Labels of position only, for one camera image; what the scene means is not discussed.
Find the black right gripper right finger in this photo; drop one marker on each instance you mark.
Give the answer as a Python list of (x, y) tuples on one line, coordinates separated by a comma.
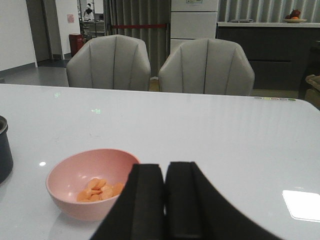
[(195, 209)]

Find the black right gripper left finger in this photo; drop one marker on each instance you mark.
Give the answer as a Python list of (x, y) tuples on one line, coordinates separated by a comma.
[(138, 213)]

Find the orange ham slices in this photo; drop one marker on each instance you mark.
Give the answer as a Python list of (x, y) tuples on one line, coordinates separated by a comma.
[(98, 190)]

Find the pink plastic bowl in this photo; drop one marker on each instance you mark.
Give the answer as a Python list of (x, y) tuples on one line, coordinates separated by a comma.
[(72, 175)]

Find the right grey upholstered chair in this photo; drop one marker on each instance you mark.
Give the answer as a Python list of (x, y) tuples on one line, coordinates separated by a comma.
[(207, 66)]

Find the grey upholstered chair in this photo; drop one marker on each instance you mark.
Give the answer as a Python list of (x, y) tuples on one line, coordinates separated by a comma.
[(207, 66), (113, 62)]

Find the left grey upholstered chair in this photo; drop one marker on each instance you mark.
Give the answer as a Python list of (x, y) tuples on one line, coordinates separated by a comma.
[(113, 62)]

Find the beige cushion seat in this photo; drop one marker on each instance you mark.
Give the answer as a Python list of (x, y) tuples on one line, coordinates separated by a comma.
[(312, 95)]

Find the dark kitchen counter cabinet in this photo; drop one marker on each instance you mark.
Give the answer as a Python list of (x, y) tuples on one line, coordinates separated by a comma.
[(278, 54)]

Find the red bin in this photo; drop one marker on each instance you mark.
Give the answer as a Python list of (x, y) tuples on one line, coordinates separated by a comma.
[(76, 42)]

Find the red barrier belt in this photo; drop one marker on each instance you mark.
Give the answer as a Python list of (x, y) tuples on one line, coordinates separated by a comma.
[(140, 26)]

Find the white refrigerator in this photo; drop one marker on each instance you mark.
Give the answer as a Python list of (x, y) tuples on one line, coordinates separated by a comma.
[(192, 19)]

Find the person in background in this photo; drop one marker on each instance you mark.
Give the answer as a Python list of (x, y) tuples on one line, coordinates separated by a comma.
[(88, 13)]

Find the fruit plate on counter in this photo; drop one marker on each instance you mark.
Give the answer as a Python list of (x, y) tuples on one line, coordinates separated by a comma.
[(294, 17)]

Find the dark blue saucepan purple handle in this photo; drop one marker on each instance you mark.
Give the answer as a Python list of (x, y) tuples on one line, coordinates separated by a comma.
[(6, 160)]

